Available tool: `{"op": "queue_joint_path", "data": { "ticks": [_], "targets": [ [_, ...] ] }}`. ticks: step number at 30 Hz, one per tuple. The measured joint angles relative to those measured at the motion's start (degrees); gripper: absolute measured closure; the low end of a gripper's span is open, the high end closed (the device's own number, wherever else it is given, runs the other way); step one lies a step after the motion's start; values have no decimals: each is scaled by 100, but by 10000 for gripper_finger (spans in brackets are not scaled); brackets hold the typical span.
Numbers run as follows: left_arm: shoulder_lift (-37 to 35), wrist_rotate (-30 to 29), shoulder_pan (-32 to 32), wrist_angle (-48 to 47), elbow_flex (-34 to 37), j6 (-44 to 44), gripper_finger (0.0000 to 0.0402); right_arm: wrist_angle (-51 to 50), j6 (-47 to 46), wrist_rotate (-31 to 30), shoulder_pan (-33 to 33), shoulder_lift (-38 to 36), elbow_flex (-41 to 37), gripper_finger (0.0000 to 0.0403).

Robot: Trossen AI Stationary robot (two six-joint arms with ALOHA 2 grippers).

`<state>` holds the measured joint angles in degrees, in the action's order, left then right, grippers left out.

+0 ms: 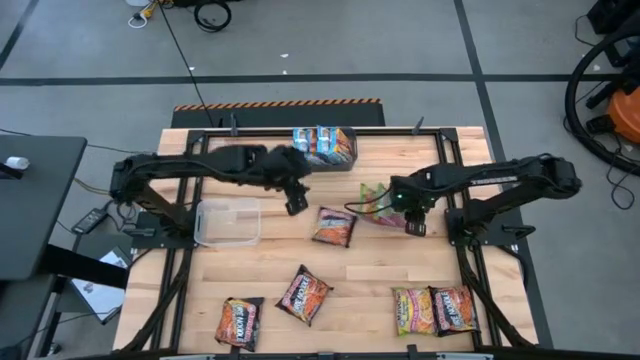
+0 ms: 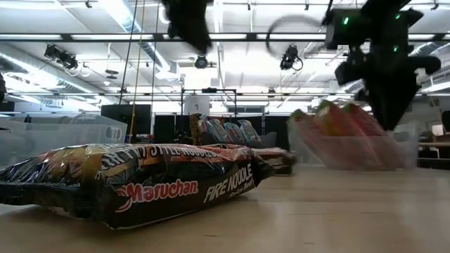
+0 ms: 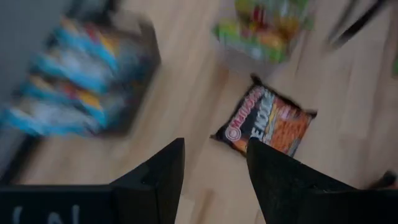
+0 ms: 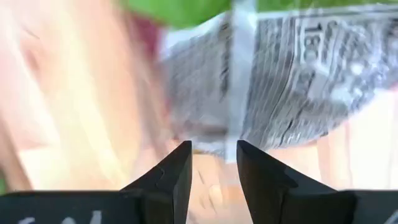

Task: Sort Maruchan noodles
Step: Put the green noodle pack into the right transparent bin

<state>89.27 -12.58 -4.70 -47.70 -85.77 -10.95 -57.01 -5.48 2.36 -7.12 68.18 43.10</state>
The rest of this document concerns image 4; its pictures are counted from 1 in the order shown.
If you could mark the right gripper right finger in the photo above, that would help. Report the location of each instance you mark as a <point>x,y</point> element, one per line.
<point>270,193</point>

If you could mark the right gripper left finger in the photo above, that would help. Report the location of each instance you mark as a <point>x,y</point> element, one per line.
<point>168,193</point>

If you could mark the green Maruchan ramen pack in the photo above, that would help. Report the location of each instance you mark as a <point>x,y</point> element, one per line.
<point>280,77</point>

